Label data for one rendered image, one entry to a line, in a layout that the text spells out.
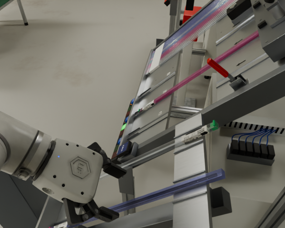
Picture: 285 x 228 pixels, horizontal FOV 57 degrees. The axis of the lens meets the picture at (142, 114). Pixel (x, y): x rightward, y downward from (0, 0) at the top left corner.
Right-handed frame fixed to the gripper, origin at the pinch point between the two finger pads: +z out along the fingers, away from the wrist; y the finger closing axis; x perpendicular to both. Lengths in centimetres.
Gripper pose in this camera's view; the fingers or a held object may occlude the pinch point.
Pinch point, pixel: (115, 193)
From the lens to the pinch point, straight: 54.1
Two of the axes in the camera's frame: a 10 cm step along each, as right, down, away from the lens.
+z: 7.9, 4.9, 3.7
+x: -6.1, 5.2, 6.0
